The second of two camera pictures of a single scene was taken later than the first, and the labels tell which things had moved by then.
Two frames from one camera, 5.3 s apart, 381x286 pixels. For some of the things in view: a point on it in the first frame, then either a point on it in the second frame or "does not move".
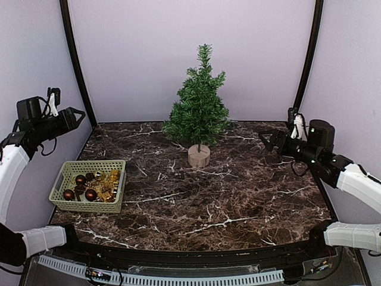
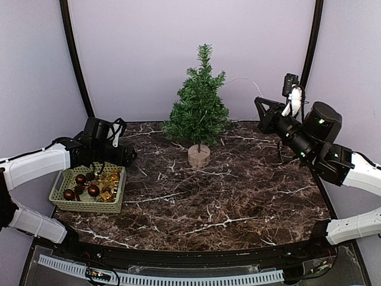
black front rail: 309,252 does not move
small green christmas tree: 200,111 does not move
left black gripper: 68,122 → 128,159
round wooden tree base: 197,159 does not move
